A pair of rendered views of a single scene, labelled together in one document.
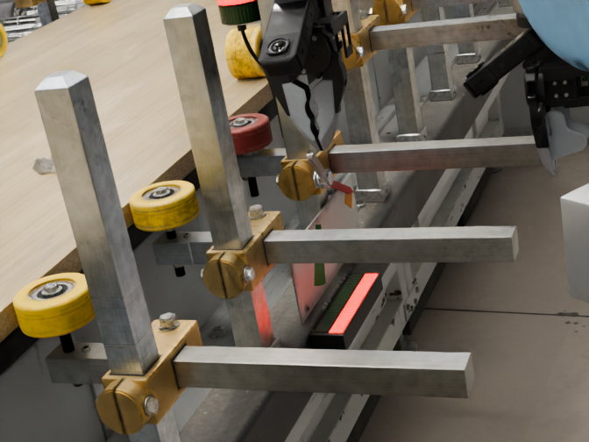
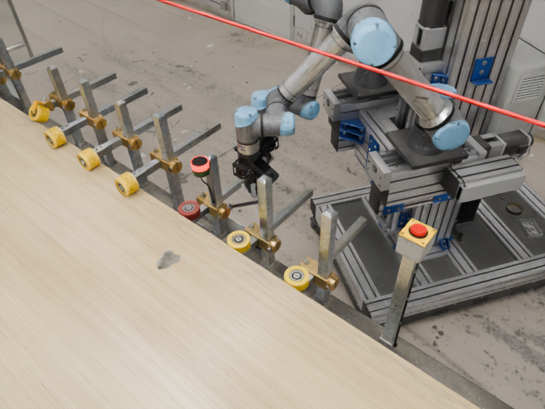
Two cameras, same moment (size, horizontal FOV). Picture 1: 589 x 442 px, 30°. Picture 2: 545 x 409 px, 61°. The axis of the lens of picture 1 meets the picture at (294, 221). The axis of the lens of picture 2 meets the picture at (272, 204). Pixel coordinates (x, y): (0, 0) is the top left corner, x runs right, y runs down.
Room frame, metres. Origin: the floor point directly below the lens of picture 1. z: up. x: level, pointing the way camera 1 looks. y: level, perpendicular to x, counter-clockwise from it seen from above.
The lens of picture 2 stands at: (0.81, 1.13, 2.07)
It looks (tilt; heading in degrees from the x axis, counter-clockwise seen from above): 43 degrees down; 287
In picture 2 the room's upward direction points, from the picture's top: 2 degrees counter-clockwise
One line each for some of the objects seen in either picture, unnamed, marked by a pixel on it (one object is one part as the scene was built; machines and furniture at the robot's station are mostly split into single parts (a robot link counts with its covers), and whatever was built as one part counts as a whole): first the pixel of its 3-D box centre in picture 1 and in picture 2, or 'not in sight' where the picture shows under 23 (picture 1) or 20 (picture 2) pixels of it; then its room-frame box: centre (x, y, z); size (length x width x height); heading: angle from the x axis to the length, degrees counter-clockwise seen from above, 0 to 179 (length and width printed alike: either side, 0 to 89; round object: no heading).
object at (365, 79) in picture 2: not in sight; (371, 70); (0.93, -0.79, 1.09); 0.15 x 0.15 x 0.10
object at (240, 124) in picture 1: (247, 157); (190, 217); (1.47, 0.05, 0.85); 0.08 x 0.08 x 0.11
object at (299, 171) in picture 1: (309, 165); (212, 206); (1.41, -0.04, 0.85); 0.13 x 0.06 x 0.05; 156
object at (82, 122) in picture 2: not in sight; (102, 111); (2.09, -0.41, 0.95); 0.50 x 0.04 x 0.04; 66
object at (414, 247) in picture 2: not in sight; (415, 242); (0.70, 0.28, 1.18); 0.07 x 0.07 x 0.08; 66
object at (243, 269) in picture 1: (244, 253); (262, 238); (1.18, 0.06, 0.83); 0.13 x 0.06 x 0.05; 156
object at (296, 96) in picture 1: (308, 110); (247, 188); (1.27, -0.04, 0.97); 0.06 x 0.03 x 0.09; 156
